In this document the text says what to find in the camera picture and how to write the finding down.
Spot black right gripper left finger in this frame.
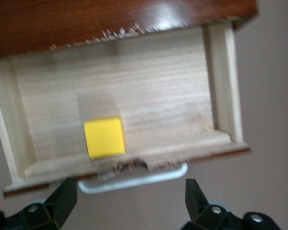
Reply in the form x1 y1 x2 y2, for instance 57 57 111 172
0 177 78 230

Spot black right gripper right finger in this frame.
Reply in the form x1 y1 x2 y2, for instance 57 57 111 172
182 179 279 230

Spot yellow cube block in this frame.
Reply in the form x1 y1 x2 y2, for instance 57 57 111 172
84 116 126 160

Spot dark brown wooden cabinet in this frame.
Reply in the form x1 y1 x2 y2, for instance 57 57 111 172
0 0 260 61

